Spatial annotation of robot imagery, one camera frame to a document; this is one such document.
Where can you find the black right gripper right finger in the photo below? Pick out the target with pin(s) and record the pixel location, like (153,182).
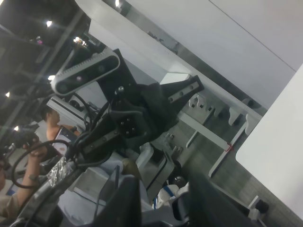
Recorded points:
(208,208)

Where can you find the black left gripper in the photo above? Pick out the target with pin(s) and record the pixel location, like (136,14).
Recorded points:
(137,113)

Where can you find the seated person background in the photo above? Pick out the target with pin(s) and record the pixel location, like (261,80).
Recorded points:
(52,119)

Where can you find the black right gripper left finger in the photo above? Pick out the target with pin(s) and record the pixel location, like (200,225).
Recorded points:
(124,208)

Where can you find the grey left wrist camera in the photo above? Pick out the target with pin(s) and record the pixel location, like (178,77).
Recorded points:
(84,73)

